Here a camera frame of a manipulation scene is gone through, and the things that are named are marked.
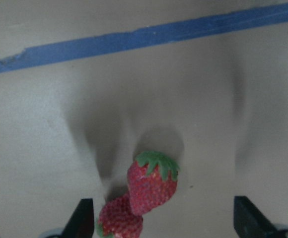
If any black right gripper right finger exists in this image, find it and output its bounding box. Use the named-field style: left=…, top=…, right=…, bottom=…
left=233, top=196, right=288, bottom=238

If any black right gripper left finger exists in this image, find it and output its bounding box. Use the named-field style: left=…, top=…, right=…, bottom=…
left=61, top=198, right=95, bottom=238

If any strawberry with green cap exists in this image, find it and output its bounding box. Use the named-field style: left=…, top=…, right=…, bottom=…
left=127, top=151, right=179, bottom=216

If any small red strawberry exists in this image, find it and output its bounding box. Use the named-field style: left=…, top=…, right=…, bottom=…
left=95, top=193, right=143, bottom=238

